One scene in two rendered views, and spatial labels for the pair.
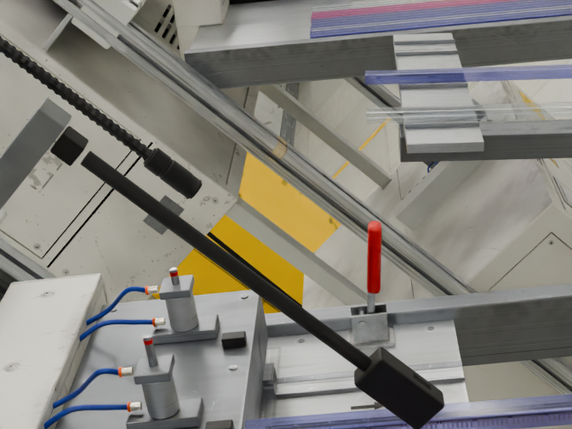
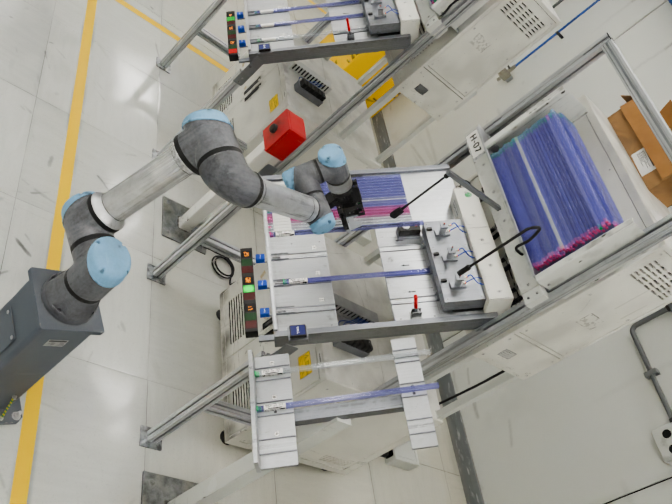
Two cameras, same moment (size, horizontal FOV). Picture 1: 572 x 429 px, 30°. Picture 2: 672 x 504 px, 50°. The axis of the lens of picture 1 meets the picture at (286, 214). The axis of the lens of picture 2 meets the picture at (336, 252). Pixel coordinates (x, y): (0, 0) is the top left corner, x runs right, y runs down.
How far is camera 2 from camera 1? 2.50 m
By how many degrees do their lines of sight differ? 103
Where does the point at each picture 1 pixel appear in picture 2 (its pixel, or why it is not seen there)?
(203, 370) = (447, 272)
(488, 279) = not seen: outside the picture
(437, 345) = (398, 312)
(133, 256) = not seen: outside the picture
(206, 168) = not seen: outside the picture
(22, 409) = (479, 252)
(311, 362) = (429, 307)
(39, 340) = (489, 273)
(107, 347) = (475, 281)
